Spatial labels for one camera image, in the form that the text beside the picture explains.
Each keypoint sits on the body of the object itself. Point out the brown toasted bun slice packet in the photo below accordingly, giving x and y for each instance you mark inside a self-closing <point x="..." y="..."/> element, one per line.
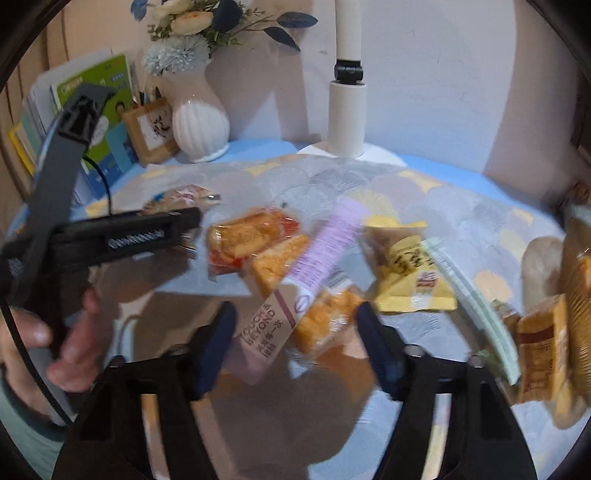
<point x="542" y="350"/>

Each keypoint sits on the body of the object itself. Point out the amber ribbed glass bowl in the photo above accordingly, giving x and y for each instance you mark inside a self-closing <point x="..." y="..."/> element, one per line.
<point x="581" y="277"/>

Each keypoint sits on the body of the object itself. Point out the printed tablecloth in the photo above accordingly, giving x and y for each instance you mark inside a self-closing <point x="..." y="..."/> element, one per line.
<point x="323" y="184"/>

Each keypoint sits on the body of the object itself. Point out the wooden pen holder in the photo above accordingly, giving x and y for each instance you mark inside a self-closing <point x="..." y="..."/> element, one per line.
<point x="150" y="131"/>

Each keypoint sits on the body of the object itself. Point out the small pink and red packet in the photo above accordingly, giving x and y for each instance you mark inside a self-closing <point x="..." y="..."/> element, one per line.
<point x="184" y="196"/>

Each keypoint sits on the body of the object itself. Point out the light green flat packet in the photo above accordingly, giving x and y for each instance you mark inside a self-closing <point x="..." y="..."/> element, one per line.
<point x="480" y="314"/>

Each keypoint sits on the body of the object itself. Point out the small brown ornament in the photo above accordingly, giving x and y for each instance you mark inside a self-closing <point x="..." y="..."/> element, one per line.
<point x="577" y="194"/>

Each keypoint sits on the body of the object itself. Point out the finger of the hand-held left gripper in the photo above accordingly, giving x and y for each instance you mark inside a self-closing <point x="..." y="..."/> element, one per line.
<point x="184" y="221"/>

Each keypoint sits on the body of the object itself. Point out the row of books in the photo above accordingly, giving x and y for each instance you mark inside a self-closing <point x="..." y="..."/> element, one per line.
<point x="106" y="120"/>

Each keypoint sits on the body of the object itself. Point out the person's left hand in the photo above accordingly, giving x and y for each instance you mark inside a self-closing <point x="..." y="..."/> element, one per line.
<point x="69" y="369"/>

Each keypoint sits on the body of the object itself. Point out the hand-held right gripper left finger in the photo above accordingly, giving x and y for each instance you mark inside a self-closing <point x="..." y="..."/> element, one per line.
<point x="214" y="350"/>

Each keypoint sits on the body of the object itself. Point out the yellow snack packet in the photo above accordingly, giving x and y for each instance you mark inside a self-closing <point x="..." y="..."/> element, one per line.
<point x="411" y="272"/>

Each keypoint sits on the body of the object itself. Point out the artificial flower bouquet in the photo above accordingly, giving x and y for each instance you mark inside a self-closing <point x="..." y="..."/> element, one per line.
<point x="194" y="27"/>

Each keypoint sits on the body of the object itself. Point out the white lamp stand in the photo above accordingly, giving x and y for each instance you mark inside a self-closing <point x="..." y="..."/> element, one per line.
<point x="347" y="120"/>

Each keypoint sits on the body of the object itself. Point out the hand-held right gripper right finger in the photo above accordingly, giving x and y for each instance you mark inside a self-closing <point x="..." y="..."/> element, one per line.
<point x="381" y="350"/>

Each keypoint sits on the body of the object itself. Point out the person's left forearm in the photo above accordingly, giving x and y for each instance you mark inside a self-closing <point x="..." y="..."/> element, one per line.
<point x="18" y="424"/>

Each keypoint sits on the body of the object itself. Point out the red biscuit packet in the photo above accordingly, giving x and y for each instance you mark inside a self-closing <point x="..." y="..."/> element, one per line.
<point x="244" y="240"/>

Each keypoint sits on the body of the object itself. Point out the purple label bread packet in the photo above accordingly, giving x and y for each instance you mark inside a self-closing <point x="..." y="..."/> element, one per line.
<point x="304" y="277"/>

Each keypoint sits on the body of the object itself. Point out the dark framed panel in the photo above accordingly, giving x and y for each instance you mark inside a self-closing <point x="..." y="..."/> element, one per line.
<point x="582" y="120"/>

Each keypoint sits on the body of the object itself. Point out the white ribbed vase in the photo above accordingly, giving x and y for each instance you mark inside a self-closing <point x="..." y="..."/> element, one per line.
<point x="201" y="124"/>

